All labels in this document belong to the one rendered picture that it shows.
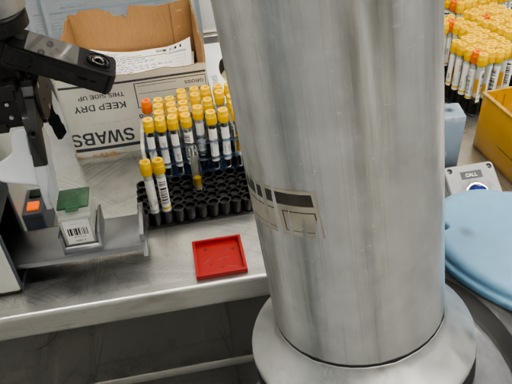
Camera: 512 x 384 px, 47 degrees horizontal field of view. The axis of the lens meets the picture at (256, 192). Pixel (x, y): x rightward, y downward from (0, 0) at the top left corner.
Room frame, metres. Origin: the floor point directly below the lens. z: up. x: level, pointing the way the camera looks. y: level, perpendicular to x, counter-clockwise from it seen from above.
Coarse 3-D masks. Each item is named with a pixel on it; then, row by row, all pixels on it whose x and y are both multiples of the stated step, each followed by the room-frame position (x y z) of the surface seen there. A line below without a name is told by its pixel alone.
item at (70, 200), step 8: (64, 192) 0.60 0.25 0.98; (72, 192) 0.60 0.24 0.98; (80, 192) 0.59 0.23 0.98; (88, 192) 0.59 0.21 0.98; (64, 200) 0.58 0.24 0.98; (72, 200) 0.58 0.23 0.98; (80, 200) 0.58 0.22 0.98; (56, 208) 0.57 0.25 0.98; (64, 208) 0.57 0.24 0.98; (72, 208) 0.56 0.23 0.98
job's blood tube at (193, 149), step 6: (192, 144) 0.69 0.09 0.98; (192, 150) 0.68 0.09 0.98; (192, 156) 0.68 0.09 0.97; (198, 156) 0.69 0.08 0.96; (192, 162) 0.68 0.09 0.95; (198, 162) 0.68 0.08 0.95; (192, 168) 0.68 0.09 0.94; (198, 168) 0.68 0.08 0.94; (192, 174) 0.69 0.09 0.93; (198, 174) 0.68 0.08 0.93; (198, 180) 0.68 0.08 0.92; (198, 186) 0.68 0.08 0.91
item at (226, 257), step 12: (204, 240) 0.59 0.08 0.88; (216, 240) 0.59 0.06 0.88; (228, 240) 0.60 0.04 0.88; (240, 240) 0.59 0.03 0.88; (204, 252) 0.58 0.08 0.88; (216, 252) 0.57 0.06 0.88; (228, 252) 0.57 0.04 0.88; (240, 252) 0.57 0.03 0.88; (204, 264) 0.55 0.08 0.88; (216, 264) 0.55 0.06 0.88; (228, 264) 0.55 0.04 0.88; (240, 264) 0.55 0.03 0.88; (204, 276) 0.53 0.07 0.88; (216, 276) 0.53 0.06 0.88
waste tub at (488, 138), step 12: (492, 96) 0.79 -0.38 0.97; (504, 96) 0.79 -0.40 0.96; (492, 108) 0.76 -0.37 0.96; (504, 108) 0.74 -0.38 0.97; (480, 120) 0.78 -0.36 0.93; (492, 120) 0.75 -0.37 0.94; (504, 120) 0.73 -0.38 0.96; (480, 132) 0.77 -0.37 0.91; (492, 132) 0.75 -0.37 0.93; (504, 132) 0.72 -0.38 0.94; (480, 144) 0.77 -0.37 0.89; (492, 144) 0.74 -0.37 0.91; (504, 144) 0.71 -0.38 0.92; (492, 156) 0.73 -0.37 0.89; (504, 156) 0.71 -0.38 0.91; (504, 168) 0.70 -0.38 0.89
